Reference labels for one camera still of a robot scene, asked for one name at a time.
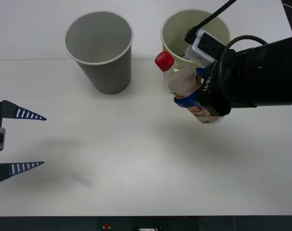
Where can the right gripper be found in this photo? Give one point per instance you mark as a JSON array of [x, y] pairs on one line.
[[216, 96]]

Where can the clear bottle with red cap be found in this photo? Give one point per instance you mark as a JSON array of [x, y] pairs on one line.
[[179, 79]]

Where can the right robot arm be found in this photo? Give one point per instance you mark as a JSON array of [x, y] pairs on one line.
[[269, 72]]

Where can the yellow-green plastic bin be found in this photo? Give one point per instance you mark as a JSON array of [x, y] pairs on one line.
[[175, 29]]

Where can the grey plastic bin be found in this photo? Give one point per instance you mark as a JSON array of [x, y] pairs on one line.
[[97, 41]]

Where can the red round button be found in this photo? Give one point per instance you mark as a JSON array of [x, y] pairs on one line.
[[106, 226]]

